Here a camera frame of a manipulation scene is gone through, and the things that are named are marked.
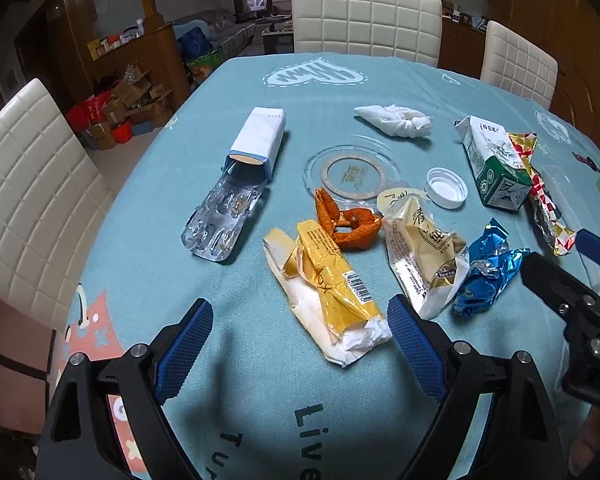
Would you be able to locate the white bottle cap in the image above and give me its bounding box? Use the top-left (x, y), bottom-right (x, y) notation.
top-left (425, 166), bottom-right (468, 210)

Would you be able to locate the red bag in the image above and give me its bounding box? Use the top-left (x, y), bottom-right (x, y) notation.
top-left (65, 94), bottom-right (112, 134)

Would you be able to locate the yellow white snack wrapper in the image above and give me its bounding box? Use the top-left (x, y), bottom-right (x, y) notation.
top-left (262, 220), bottom-right (394, 369)

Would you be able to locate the blue foil wrapper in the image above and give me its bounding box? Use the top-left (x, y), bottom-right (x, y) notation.
top-left (451, 217), bottom-right (531, 319)

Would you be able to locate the blue printed tablecloth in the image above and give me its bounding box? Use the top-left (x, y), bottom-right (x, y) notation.
top-left (55, 55), bottom-right (600, 480)

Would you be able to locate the coffee table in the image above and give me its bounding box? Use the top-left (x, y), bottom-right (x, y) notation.
top-left (261, 20), bottom-right (296, 56)

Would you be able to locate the wooden partition cabinet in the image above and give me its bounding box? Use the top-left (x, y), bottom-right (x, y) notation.
top-left (45, 0), bottom-right (194, 113)

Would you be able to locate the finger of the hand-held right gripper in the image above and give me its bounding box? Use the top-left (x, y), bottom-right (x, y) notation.
top-left (575, 228), bottom-right (600, 278)
top-left (520, 250), bottom-right (600, 312)

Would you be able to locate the row of small shelf boxes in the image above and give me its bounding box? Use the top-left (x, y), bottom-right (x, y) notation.
top-left (86, 19), bottom-right (147, 58)

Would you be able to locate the red yellow checked wrapper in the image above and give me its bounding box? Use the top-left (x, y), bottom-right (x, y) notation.
top-left (507, 131), bottom-right (579, 258)

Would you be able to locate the cream snack wrapper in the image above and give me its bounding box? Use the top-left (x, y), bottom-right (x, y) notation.
top-left (382, 195), bottom-right (471, 321)

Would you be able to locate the blue cushion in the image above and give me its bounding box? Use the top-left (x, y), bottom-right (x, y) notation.
top-left (177, 27), bottom-right (213, 58)

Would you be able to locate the grey sofa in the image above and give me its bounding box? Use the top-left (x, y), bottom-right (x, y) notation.
top-left (172, 7), bottom-right (257, 63)

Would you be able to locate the crumpled white tissue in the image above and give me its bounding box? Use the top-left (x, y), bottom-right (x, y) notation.
top-left (352, 104), bottom-right (434, 139)

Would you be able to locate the white blue medicine box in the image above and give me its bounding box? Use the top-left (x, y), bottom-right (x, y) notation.
top-left (228, 107), bottom-right (287, 181)

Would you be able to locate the orange peel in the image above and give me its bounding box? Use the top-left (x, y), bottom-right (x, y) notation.
top-left (314, 187), bottom-right (383, 251)

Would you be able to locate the silver pill blister pack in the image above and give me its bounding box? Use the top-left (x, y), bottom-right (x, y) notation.
top-left (181, 162), bottom-right (272, 264)

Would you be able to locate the person's right hand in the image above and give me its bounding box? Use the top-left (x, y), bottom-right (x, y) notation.
top-left (574, 404), bottom-right (600, 480)

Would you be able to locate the clear plastic round lid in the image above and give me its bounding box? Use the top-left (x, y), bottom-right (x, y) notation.
top-left (302, 142), bottom-right (404, 207)

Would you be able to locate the wooden sideboard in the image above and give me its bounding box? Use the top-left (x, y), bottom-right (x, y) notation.
top-left (439, 10), bottom-right (488, 80)

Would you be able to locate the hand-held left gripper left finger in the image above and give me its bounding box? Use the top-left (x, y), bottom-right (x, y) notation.
top-left (35, 297), bottom-right (216, 480)

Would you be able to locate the colourful printed bag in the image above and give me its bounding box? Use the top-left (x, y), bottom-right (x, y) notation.
top-left (186, 50), bottom-right (226, 86)

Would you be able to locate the cream quilted dining chair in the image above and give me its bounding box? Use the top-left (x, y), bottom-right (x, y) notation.
top-left (291, 0), bottom-right (442, 67)
top-left (0, 78), bottom-right (116, 332)
top-left (480, 21), bottom-right (559, 111)

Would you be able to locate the pile of cardboard boxes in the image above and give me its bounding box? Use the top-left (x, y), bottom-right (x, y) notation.
top-left (82, 65), bottom-right (174, 151)

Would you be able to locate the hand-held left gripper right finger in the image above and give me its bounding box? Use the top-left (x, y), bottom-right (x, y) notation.
top-left (386, 295), bottom-right (567, 480)

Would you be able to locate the green white milk carton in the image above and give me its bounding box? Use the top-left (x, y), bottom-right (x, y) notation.
top-left (454, 115), bottom-right (534, 211)

